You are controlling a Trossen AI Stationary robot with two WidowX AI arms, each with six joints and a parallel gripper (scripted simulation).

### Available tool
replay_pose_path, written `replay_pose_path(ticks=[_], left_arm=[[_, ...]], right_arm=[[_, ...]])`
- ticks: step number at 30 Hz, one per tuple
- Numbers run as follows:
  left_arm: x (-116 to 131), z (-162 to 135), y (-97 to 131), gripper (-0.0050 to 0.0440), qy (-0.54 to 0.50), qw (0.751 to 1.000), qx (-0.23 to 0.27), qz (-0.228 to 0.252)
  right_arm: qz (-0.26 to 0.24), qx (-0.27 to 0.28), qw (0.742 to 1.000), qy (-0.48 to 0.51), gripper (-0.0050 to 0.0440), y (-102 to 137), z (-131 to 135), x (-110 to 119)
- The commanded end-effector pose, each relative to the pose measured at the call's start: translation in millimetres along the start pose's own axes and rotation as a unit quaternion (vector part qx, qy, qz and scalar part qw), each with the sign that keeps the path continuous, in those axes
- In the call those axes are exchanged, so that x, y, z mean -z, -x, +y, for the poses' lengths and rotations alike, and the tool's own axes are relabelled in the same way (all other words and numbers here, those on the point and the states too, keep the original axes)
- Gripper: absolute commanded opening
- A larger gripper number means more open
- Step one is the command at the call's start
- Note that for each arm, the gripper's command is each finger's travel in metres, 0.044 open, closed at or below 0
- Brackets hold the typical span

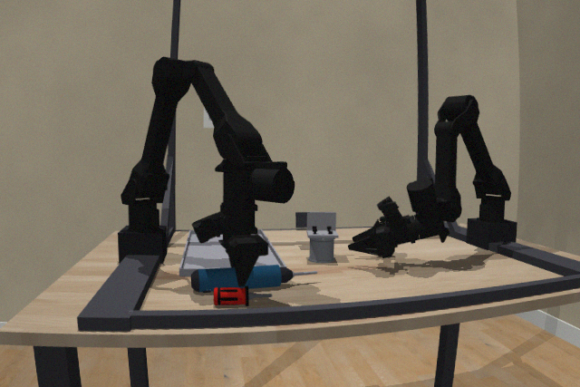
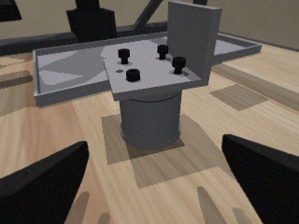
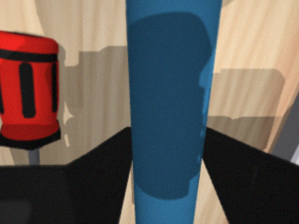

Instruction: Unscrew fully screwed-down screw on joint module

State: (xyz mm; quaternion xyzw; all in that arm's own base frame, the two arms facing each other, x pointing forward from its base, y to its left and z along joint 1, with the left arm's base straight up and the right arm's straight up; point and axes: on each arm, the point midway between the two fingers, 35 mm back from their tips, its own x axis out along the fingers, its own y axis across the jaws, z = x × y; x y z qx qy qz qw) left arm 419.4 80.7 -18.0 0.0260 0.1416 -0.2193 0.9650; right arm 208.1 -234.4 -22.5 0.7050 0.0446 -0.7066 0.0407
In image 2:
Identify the black screw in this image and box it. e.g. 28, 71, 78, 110
126, 69, 140, 82
118, 49, 130, 64
157, 45, 168, 60
172, 57, 186, 75

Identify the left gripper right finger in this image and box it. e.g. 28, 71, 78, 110
221, 134, 299, 224

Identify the dark grey cylinder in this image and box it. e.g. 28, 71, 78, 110
119, 90, 183, 150

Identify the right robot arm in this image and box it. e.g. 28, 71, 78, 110
74, 0, 105, 13

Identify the grey metal l-bracket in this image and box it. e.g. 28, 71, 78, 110
103, 1, 222, 102

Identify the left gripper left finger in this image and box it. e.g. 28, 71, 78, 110
0, 141, 89, 224

